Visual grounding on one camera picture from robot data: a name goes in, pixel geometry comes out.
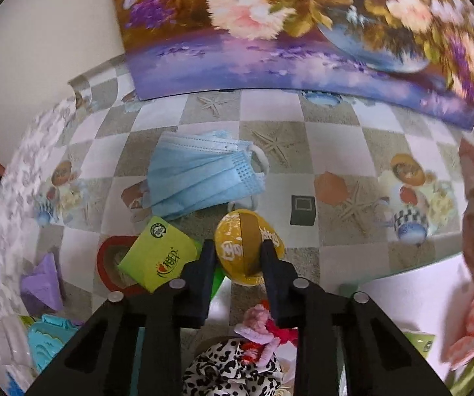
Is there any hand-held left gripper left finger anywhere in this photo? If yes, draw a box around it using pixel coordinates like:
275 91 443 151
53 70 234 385
24 239 217 396

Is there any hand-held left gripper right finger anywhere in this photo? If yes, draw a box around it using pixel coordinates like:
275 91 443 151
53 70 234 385
259 239 452 396

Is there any yellow soft ball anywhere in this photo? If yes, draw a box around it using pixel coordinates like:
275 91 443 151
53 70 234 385
214 210 286 286

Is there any leopard print cloth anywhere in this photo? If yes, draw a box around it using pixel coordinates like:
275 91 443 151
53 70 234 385
181 336 285 396

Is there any lime green packet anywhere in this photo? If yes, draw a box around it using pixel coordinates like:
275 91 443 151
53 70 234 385
402 330 436 355

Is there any purple foam piece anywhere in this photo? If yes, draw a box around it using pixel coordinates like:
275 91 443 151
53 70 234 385
19 253 64 318

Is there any teal plastic box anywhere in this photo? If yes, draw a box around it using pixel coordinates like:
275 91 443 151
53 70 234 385
28 313 85 374

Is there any pink red plush toy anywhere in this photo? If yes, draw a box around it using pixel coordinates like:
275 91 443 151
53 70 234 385
234 302 299 364

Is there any green tissue packet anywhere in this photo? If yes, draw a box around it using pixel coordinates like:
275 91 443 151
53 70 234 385
117 215 202 293

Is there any red tape roll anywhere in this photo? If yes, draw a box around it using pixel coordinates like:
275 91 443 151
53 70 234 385
97 235 147 297

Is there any blue face mask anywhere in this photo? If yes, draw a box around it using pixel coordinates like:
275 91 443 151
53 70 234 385
143 130 270 221

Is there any checkered tablecloth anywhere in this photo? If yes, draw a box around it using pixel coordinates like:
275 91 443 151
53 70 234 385
35 55 474 396

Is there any grey floral cloth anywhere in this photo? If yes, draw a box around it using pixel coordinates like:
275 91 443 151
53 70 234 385
0 95 81 326

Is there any blue plastic item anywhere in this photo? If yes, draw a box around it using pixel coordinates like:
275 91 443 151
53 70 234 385
6 373 27 396

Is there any flower painting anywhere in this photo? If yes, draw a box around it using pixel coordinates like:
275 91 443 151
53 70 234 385
109 0 474 133

